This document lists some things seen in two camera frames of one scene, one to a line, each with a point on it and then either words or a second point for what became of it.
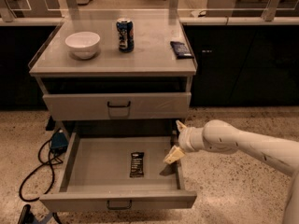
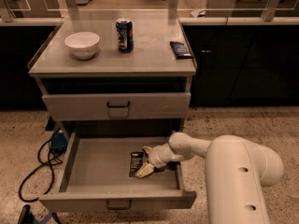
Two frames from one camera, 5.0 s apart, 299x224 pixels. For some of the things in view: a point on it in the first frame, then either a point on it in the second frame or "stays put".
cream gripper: x=184 y=139 -> x=159 y=156
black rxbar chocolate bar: x=136 y=164 stays put
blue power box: x=59 y=142 stays put
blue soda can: x=126 y=35 stays put
